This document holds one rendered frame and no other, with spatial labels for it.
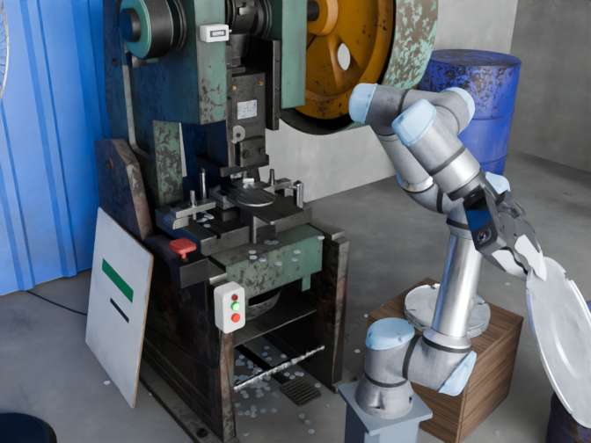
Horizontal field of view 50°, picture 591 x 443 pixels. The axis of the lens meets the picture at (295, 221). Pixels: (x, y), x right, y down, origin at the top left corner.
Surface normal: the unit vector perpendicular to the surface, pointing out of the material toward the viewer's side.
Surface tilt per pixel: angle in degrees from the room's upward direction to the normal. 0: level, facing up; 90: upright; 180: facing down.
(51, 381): 0
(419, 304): 0
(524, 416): 0
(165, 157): 90
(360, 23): 90
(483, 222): 54
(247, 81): 90
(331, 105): 90
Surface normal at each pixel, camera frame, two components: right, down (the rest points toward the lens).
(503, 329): 0.02, -0.91
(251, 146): 0.63, 0.33
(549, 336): 0.73, -0.33
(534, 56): -0.78, 0.25
